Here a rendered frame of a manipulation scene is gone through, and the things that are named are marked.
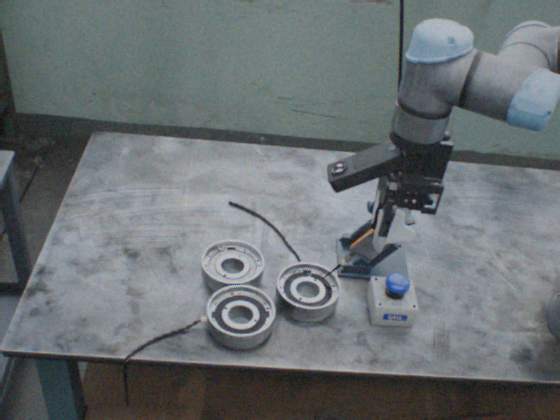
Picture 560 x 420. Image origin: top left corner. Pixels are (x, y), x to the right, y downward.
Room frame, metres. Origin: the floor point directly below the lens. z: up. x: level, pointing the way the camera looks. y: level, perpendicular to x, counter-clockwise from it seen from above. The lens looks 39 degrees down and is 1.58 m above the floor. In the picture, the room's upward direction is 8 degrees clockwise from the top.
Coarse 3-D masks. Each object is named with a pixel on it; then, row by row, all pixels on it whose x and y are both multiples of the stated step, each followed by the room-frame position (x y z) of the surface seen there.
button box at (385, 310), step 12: (372, 288) 0.74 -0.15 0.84; (384, 288) 0.74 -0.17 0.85; (372, 300) 0.72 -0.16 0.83; (384, 300) 0.71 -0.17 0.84; (396, 300) 0.72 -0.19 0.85; (408, 300) 0.72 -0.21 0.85; (372, 312) 0.70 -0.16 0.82; (384, 312) 0.70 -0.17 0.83; (396, 312) 0.70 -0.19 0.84; (408, 312) 0.70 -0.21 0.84; (372, 324) 0.69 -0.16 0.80; (384, 324) 0.70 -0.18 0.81; (396, 324) 0.70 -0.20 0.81; (408, 324) 0.70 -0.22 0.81
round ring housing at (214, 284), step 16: (224, 240) 0.80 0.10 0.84; (240, 240) 0.81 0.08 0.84; (208, 256) 0.77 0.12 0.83; (224, 256) 0.78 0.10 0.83; (240, 256) 0.79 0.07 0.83; (256, 256) 0.79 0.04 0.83; (208, 272) 0.72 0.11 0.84; (224, 272) 0.74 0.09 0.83; (240, 272) 0.75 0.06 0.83; (256, 272) 0.75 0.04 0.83
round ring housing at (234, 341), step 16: (224, 288) 0.69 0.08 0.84; (240, 288) 0.70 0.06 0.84; (208, 304) 0.65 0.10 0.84; (240, 304) 0.68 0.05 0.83; (272, 304) 0.67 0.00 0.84; (208, 320) 0.63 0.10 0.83; (224, 320) 0.64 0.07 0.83; (256, 320) 0.65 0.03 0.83; (272, 320) 0.64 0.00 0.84; (224, 336) 0.61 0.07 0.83; (240, 336) 0.60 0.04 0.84; (256, 336) 0.61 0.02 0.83
